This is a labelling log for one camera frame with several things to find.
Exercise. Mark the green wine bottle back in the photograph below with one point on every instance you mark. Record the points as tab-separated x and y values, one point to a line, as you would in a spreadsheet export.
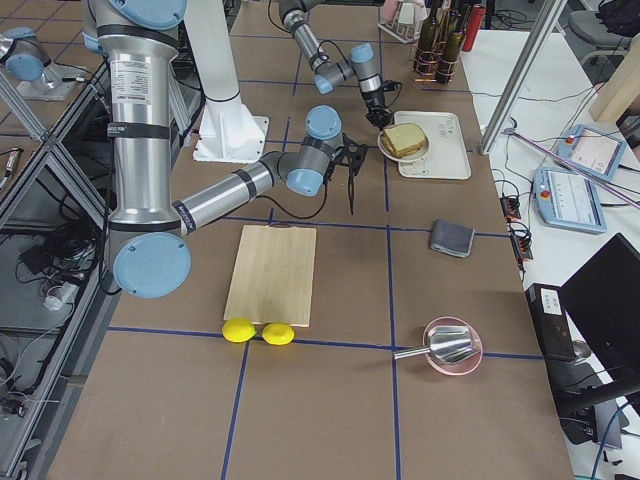
457	11

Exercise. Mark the green wine bottle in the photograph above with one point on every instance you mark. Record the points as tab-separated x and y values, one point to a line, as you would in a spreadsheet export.
457	11
429	28
446	65

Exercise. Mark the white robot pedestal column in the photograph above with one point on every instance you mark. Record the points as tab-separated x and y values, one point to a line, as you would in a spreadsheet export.
228	132

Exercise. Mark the green wine bottle front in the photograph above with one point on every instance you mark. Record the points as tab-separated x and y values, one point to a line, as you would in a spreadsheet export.
429	28

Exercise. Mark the black computer box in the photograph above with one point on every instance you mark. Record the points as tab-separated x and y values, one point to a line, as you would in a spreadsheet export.
550	322

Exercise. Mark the yellow lemon left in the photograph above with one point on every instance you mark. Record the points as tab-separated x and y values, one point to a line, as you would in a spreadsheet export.
238	330

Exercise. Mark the white round plate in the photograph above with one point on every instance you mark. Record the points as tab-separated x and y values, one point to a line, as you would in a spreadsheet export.
403	140

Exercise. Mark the folded grey cloth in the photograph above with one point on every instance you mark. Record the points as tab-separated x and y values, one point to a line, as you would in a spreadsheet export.
451	238

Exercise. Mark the aluminium frame post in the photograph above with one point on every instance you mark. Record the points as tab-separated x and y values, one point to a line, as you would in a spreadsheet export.
541	30

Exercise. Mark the blue teach pendant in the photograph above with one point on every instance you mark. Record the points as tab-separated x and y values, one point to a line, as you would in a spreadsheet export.
568	200
596	152

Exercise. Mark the bread slice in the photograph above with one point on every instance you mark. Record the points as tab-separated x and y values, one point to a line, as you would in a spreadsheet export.
405	150
404	133

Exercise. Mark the green wine bottle middle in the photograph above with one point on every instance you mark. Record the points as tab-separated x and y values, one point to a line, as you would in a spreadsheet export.
446	65

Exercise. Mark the red cylinder thermos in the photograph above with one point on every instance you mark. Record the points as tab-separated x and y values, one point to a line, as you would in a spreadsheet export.
473	24

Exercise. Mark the cream bear tray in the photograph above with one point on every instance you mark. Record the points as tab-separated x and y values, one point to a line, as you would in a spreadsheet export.
446	156

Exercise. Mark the pink bowl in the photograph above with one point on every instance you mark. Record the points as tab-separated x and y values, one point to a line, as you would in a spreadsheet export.
464	367

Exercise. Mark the blue teach pendant near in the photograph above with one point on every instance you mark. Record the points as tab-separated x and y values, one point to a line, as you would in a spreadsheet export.
568	200

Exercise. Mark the metal scoop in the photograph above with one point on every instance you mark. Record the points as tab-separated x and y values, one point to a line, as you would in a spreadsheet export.
448	344

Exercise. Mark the blue teach pendant far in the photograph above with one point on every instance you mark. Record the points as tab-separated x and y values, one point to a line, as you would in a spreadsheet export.
596	152

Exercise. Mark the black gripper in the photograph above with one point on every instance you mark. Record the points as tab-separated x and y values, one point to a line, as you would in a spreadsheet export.
373	102
351	176

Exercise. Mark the black monitor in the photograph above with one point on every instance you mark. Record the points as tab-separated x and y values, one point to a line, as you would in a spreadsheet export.
602	300

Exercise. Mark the copper wire bottle rack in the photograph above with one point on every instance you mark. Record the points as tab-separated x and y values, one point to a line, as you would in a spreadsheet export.
425	63

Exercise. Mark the wooden cutting board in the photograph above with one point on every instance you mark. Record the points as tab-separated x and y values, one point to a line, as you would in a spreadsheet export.
273	276

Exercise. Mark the white wire cup rack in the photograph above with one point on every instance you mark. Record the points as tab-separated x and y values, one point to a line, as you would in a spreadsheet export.
389	23

